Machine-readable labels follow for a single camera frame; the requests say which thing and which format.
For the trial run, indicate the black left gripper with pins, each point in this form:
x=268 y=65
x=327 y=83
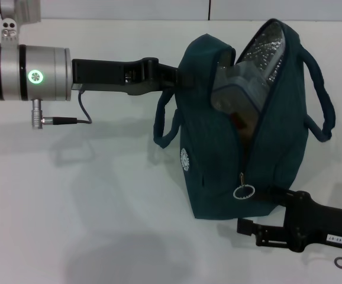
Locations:
x=106 y=74

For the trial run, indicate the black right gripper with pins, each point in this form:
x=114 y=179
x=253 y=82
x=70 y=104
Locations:
x=322 y=225

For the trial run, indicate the teal insulated lunch bag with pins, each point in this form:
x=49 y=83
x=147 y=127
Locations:
x=277 y=148

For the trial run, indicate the clear container with blue-rimmed lid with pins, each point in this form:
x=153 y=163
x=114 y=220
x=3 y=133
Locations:
x=236 y=88

